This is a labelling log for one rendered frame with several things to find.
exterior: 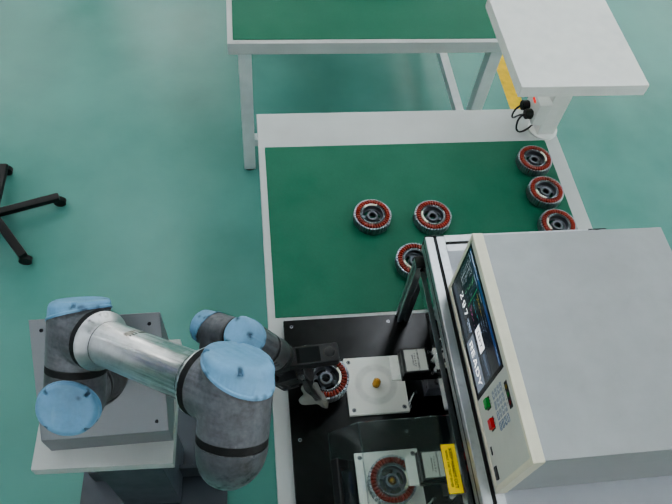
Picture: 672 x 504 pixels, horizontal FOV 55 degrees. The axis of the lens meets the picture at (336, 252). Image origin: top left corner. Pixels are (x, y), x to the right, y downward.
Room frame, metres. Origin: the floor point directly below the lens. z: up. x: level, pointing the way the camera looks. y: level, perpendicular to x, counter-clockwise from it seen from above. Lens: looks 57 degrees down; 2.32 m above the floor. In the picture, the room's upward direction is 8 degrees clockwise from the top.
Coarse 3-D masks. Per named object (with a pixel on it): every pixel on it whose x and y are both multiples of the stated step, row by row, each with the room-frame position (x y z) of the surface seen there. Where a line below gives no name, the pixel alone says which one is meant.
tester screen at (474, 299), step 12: (468, 252) 0.73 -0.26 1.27; (468, 264) 0.71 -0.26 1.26; (468, 276) 0.69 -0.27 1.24; (468, 288) 0.68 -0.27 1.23; (480, 288) 0.64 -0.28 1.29; (456, 300) 0.70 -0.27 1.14; (468, 300) 0.66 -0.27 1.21; (480, 300) 0.63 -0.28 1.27; (468, 312) 0.64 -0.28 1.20; (480, 312) 0.61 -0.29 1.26; (468, 324) 0.62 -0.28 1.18; (480, 324) 0.59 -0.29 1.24; (468, 336) 0.60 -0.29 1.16; (492, 336) 0.55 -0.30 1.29; (492, 348) 0.53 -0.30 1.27; (480, 360) 0.54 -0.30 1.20; (492, 360) 0.51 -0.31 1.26; (492, 372) 0.50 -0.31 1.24
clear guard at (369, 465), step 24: (336, 432) 0.42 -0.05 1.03; (360, 432) 0.41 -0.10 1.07; (384, 432) 0.42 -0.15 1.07; (408, 432) 0.43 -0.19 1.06; (432, 432) 0.43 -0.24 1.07; (456, 432) 0.44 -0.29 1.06; (336, 456) 0.37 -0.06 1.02; (360, 456) 0.37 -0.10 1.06; (384, 456) 0.37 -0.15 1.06; (408, 456) 0.38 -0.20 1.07; (432, 456) 0.39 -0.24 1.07; (360, 480) 0.32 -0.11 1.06; (384, 480) 0.33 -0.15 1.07; (408, 480) 0.33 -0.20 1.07; (432, 480) 0.34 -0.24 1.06
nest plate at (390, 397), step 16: (352, 368) 0.67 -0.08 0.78; (368, 368) 0.67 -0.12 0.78; (384, 368) 0.68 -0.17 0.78; (352, 384) 0.62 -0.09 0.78; (368, 384) 0.63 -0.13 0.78; (384, 384) 0.64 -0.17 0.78; (400, 384) 0.64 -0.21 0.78; (352, 400) 0.58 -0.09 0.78; (368, 400) 0.59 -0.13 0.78; (384, 400) 0.59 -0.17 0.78; (400, 400) 0.60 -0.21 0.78; (352, 416) 0.54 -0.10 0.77
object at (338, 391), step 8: (320, 368) 0.63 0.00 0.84; (328, 368) 0.63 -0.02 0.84; (336, 368) 0.63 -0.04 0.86; (344, 368) 0.63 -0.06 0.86; (320, 376) 0.60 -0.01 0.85; (328, 376) 0.61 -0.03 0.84; (336, 376) 0.62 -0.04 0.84; (344, 376) 0.61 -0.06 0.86; (320, 384) 0.59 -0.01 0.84; (328, 384) 0.59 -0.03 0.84; (336, 384) 0.60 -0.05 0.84; (344, 384) 0.59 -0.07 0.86; (328, 392) 0.56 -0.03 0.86; (336, 392) 0.57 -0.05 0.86; (344, 392) 0.58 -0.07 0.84; (328, 400) 0.55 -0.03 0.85; (336, 400) 0.56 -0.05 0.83
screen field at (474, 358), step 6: (468, 342) 0.59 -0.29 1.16; (474, 342) 0.58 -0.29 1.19; (468, 348) 0.59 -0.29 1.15; (474, 348) 0.57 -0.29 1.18; (474, 354) 0.56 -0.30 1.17; (474, 360) 0.55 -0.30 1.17; (474, 366) 0.54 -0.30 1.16; (480, 366) 0.53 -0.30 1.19; (474, 372) 0.54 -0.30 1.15; (480, 372) 0.52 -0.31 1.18; (480, 378) 0.51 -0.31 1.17; (480, 384) 0.50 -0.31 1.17; (480, 390) 0.50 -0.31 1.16
